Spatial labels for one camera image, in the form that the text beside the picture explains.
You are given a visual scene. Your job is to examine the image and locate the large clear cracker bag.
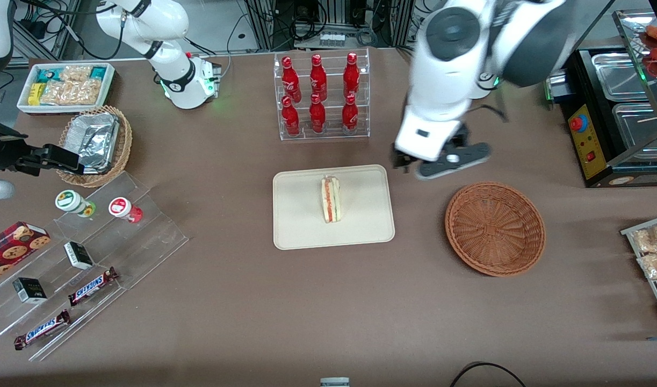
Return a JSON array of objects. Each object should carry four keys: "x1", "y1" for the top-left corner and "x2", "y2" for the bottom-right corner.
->
[{"x1": 41, "y1": 80, "x2": 102, "y2": 106}]

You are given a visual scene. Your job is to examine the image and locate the red cola bottle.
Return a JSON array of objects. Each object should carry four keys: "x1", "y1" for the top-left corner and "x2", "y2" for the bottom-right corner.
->
[
  {"x1": 309, "y1": 54, "x2": 328, "y2": 102},
  {"x1": 281, "y1": 56, "x2": 302, "y2": 104},
  {"x1": 342, "y1": 94, "x2": 359, "y2": 134},
  {"x1": 309, "y1": 94, "x2": 327, "y2": 134},
  {"x1": 281, "y1": 96, "x2": 300, "y2": 136},
  {"x1": 343, "y1": 52, "x2": 360, "y2": 99}
]

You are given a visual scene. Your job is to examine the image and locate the Snickers bar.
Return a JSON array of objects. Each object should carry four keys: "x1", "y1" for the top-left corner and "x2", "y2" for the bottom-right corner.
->
[
  {"x1": 68, "y1": 267, "x2": 119, "y2": 307},
  {"x1": 14, "y1": 310, "x2": 71, "y2": 351}
]

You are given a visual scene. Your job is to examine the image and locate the clear acrylic step display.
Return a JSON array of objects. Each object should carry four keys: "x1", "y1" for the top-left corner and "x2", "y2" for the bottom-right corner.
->
[{"x1": 0, "y1": 171, "x2": 190, "y2": 362}]

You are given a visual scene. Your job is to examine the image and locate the black food warmer yellow panel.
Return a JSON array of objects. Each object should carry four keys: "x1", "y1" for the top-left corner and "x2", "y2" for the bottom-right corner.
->
[{"x1": 560, "y1": 8, "x2": 657, "y2": 189}]

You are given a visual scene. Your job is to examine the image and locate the small black box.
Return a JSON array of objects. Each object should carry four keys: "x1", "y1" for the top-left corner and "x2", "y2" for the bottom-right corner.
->
[
  {"x1": 12, "y1": 277, "x2": 48, "y2": 305},
  {"x1": 64, "y1": 241, "x2": 95, "y2": 270}
]

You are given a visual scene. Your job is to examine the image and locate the black cable loop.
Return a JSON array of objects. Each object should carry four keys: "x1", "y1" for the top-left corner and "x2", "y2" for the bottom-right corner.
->
[{"x1": 449, "y1": 362, "x2": 528, "y2": 387}]

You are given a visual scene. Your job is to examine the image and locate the triangle sandwich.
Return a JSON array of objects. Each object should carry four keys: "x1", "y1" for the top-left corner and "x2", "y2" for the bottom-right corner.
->
[{"x1": 321, "y1": 175, "x2": 342, "y2": 224}]

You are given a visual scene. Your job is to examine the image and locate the light tan wicker basket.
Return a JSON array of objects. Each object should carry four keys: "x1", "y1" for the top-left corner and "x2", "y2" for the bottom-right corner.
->
[{"x1": 56, "y1": 105, "x2": 133, "y2": 188}]

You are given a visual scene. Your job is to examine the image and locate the green lid yogurt cup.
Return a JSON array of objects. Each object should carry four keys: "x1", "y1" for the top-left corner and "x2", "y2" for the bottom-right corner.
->
[{"x1": 55, "y1": 190, "x2": 97, "y2": 218}]

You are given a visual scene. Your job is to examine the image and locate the clear acrylic bottle rack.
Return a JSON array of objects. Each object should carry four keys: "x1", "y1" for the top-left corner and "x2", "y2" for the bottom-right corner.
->
[{"x1": 273, "y1": 47, "x2": 371, "y2": 142}]

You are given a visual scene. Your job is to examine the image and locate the red cookie box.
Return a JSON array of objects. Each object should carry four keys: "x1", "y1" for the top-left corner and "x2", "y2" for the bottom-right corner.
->
[{"x1": 0, "y1": 221, "x2": 51, "y2": 286}]

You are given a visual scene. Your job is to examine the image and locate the steel warmer pan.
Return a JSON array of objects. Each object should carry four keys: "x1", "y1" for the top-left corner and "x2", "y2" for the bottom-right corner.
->
[
  {"x1": 591, "y1": 53, "x2": 651, "y2": 103},
  {"x1": 612, "y1": 102, "x2": 657, "y2": 162}
]

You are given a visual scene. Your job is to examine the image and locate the small clear cracker bag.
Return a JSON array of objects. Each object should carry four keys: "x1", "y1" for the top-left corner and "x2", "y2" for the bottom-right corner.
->
[{"x1": 60, "y1": 65, "x2": 94, "y2": 82}]

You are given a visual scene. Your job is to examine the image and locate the white plastic snack bin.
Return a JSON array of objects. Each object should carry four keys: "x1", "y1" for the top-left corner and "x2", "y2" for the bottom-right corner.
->
[{"x1": 17, "y1": 62, "x2": 117, "y2": 116}]

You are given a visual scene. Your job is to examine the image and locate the brown round wicker basket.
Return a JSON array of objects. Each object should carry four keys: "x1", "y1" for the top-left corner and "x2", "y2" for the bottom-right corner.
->
[{"x1": 445, "y1": 182, "x2": 546, "y2": 278}]

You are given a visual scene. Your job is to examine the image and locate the grey wire snack rack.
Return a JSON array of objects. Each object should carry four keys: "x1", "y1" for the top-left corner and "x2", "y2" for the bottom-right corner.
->
[{"x1": 621, "y1": 214, "x2": 657, "y2": 328}]

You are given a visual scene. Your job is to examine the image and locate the red lid yogurt cup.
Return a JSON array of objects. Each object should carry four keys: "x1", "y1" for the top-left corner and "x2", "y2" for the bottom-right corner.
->
[{"x1": 109, "y1": 197, "x2": 144, "y2": 224}]

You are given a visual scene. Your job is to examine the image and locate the aluminium foil tray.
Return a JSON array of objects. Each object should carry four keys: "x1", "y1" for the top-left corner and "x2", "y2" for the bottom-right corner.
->
[{"x1": 64, "y1": 112, "x2": 120, "y2": 174}]

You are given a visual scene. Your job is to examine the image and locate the cream plastic tray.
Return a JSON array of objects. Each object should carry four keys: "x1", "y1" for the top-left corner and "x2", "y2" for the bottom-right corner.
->
[{"x1": 272, "y1": 164, "x2": 395, "y2": 251}]

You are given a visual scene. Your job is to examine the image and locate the small grey metal box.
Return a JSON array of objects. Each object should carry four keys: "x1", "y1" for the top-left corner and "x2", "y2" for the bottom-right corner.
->
[{"x1": 543, "y1": 73, "x2": 572, "y2": 104}]

